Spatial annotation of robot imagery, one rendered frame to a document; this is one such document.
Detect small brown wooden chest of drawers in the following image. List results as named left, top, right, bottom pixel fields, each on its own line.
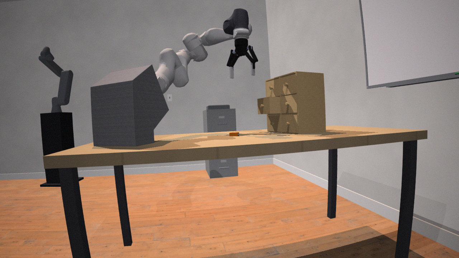
left=265, top=71, right=326, bottom=134

